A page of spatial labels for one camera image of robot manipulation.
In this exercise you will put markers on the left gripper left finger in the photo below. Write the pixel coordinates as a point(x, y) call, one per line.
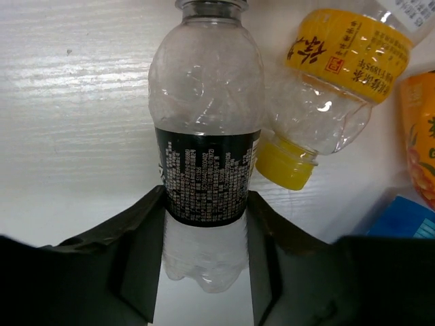
point(107, 275)

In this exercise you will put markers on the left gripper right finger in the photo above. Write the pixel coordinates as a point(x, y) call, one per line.
point(297, 279)

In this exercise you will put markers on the clear bottle black label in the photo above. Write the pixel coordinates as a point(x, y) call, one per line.
point(206, 100)

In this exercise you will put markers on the clear bottle yellow label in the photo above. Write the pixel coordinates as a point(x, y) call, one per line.
point(323, 81)

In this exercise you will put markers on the crushed bottle blue label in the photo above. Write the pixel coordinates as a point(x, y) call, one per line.
point(404, 218)

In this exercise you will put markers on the orange juice bottle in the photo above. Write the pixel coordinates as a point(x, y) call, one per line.
point(417, 112)

